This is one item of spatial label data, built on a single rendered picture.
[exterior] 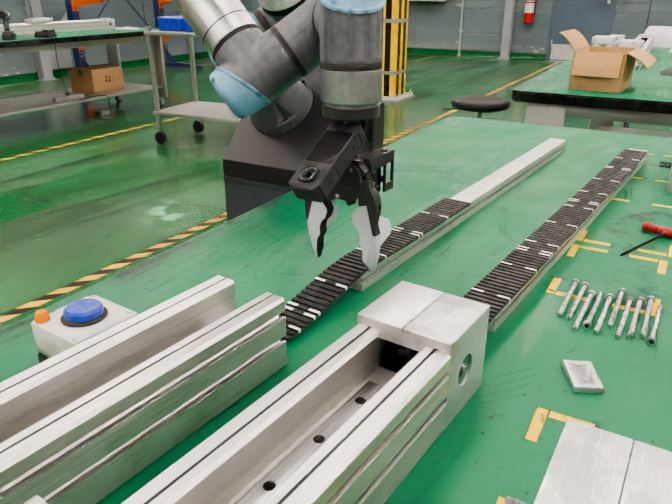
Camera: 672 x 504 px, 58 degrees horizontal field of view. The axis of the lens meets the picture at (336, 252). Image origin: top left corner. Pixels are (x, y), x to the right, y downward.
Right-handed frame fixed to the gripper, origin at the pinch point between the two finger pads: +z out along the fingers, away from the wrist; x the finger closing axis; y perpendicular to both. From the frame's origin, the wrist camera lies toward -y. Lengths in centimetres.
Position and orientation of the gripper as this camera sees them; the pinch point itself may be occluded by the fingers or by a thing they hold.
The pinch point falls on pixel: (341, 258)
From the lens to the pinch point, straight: 81.6
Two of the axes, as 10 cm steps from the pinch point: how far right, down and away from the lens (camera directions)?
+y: 5.7, -3.3, 7.5
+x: -8.2, -2.2, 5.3
